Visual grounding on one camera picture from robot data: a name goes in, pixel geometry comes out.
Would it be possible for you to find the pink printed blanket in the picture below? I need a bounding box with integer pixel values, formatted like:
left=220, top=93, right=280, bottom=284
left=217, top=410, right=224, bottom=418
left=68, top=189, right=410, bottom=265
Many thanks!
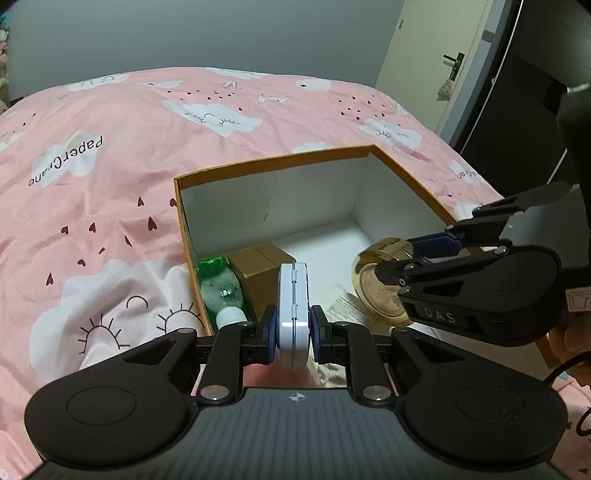
left=0, top=67, right=591, bottom=462

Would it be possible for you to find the gold cardboard box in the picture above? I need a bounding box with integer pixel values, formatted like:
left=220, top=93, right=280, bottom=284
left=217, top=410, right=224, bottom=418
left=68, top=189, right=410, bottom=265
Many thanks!
left=228, top=243, right=297, bottom=320

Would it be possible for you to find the dark wardrobe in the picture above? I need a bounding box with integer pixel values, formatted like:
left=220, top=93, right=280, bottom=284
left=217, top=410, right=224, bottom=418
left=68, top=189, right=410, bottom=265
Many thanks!
left=455, top=0, right=591, bottom=197

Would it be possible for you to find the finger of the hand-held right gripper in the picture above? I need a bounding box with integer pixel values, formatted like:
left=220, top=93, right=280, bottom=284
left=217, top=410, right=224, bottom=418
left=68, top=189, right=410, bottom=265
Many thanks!
left=375, top=244, right=510, bottom=298
left=406, top=194, right=528, bottom=258

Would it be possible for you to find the green bottle with white cap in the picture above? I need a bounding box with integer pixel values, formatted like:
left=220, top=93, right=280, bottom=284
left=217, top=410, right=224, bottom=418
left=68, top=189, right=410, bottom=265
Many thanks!
left=196, top=256, right=250, bottom=330

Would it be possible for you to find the round gold jar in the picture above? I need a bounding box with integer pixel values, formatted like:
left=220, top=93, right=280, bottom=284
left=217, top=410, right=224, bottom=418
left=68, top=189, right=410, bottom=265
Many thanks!
left=352, top=237, right=415, bottom=326

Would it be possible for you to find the black cable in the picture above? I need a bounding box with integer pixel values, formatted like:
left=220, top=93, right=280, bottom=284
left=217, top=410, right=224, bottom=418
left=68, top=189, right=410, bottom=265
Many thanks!
left=544, top=354, right=591, bottom=437

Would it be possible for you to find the small white hinged tin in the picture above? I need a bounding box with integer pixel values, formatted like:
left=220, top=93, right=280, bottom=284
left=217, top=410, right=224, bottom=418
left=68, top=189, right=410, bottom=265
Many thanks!
left=277, top=262, right=311, bottom=371

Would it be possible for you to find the black door handle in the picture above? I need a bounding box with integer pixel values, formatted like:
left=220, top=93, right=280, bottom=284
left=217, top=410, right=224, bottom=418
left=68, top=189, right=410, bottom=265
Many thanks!
left=442, top=52, right=465, bottom=82

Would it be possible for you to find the pale door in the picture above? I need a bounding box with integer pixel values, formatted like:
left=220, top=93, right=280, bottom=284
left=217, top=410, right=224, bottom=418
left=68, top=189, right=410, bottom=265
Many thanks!
left=374, top=0, right=502, bottom=141

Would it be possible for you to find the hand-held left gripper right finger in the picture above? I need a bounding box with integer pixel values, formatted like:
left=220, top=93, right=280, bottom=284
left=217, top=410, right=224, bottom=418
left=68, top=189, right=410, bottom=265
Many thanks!
left=310, top=305, right=445, bottom=403

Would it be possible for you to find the orange cardboard box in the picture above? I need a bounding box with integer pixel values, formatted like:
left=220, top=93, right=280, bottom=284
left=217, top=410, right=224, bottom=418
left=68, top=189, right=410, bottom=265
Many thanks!
left=173, top=144, right=553, bottom=370

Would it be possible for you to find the person's right hand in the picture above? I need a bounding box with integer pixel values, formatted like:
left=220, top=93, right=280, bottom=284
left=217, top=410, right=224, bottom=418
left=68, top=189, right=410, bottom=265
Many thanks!
left=551, top=318, right=591, bottom=389

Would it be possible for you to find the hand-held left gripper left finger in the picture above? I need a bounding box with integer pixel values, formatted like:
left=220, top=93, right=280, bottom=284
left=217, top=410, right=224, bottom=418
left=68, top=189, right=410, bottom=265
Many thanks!
left=134, top=305, right=280, bottom=405

